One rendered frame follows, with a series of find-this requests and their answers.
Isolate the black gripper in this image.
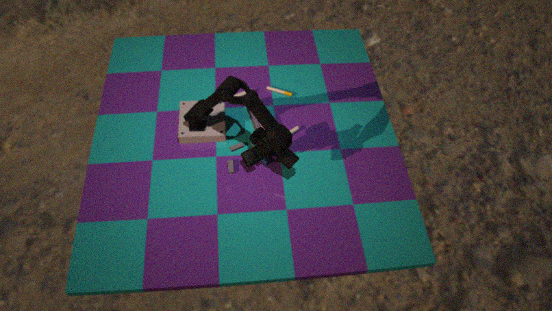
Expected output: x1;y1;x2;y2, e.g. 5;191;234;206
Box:
241;142;272;167

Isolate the dark grey keyboard with letter keys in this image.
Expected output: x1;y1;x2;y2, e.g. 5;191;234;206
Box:
246;107;262;130

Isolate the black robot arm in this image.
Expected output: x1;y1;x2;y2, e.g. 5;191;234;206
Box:
184;76;299;169

